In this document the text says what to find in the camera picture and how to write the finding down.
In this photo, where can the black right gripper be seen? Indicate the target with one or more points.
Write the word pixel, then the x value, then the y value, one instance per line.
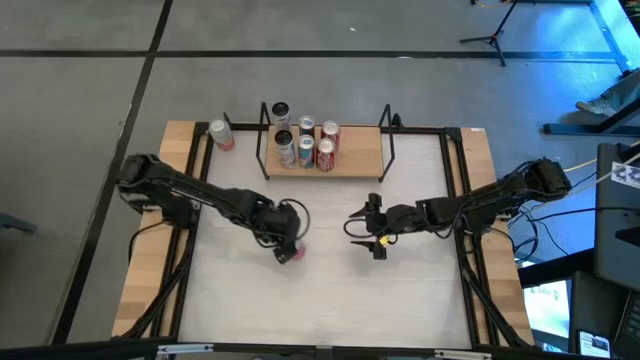
pixel 395 220

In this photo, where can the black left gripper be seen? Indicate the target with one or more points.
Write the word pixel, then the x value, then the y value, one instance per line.
pixel 277 225

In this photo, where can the pink white sparkling water can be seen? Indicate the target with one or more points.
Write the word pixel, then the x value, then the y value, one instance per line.
pixel 300 252
pixel 220 131

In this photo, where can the red cola can white lettering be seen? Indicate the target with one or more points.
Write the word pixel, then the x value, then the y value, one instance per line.
pixel 325 147

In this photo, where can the silver blue energy drink can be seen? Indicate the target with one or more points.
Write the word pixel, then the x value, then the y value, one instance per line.
pixel 307 124
pixel 306 145

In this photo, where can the red cola can black lettering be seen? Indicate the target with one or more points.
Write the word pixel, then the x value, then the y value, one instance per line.
pixel 330 129

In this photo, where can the white slim energy drink can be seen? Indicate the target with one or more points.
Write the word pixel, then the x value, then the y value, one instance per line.
pixel 284 140
pixel 281 110

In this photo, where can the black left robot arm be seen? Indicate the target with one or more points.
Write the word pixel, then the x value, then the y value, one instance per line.
pixel 200 192

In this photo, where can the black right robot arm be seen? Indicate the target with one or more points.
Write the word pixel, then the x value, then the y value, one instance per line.
pixel 475 205

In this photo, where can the small yellow tag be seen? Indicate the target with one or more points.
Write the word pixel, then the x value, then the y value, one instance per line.
pixel 384 240

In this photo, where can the light wooden table side board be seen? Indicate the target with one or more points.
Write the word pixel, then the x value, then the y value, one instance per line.
pixel 475 155
pixel 145 270

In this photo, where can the lit monitor screen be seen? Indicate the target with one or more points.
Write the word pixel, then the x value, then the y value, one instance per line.
pixel 547 310

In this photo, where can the black tripod stand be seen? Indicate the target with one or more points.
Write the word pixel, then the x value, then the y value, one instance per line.
pixel 494 36

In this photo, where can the black computer case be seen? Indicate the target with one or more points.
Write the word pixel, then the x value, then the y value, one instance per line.
pixel 615 225

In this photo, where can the smartphone with lit screen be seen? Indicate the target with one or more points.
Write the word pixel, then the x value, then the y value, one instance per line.
pixel 595 345

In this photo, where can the white marker tag sticker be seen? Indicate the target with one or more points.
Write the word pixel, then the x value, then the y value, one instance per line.
pixel 627 175

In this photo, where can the grey chair leg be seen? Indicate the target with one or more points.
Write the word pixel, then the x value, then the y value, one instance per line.
pixel 15 223

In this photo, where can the person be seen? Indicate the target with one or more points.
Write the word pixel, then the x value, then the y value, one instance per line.
pixel 620 92

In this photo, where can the wooden shelf with black frame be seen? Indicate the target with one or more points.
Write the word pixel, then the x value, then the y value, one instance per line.
pixel 360 155

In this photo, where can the silver aluminium bracket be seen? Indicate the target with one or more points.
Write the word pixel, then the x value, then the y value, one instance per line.
pixel 185 349
pixel 462 355

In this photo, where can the black desk leg frame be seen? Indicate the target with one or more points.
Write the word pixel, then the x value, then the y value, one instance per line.
pixel 575 129

